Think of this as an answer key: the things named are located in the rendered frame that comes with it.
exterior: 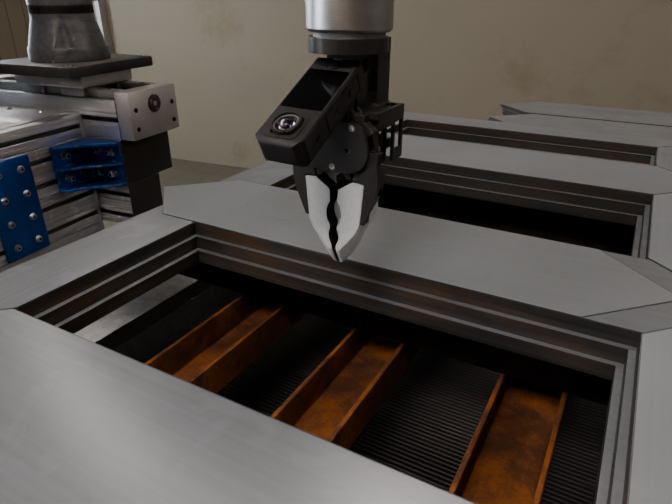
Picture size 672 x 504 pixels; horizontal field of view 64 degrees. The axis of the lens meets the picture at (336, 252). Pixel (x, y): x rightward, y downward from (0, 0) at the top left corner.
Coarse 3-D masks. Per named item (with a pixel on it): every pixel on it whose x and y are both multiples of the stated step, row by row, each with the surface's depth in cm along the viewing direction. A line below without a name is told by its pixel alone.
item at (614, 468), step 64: (448, 128) 133; (448, 192) 102; (512, 192) 97; (576, 192) 92; (128, 256) 67; (192, 256) 75; (256, 256) 72; (320, 256) 67; (640, 256) 70; (64, 320) 60; (448, 320) 60; (512, 320) 57; (576, 320) 54; (640, 320) 53
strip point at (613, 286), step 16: (608, 256) 66; (592, 272) 62; (608, 272) 62; (624, 272) 62; (592, 288) 59; (608, 288) 59; (624, 288) 59; (640, 288) 59; (656, 288) 59; (592, 304) 56; (608, 304) 56; (624, 304) 56; (640, 304) 56; (656, 304) 56
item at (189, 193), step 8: (192, 184) 90; (200, 184) 90; (208, 184) 90; (216, 184) 90; (224, 184) 90; (176, 192) 87; (184, 192) 87; (192, 192) 87; (200, 192) 87; (208, 192) 87; (168, 200) 83; (176, 200) 83; (184, 200) 83; (192, 200) 83; (168, 208) 80
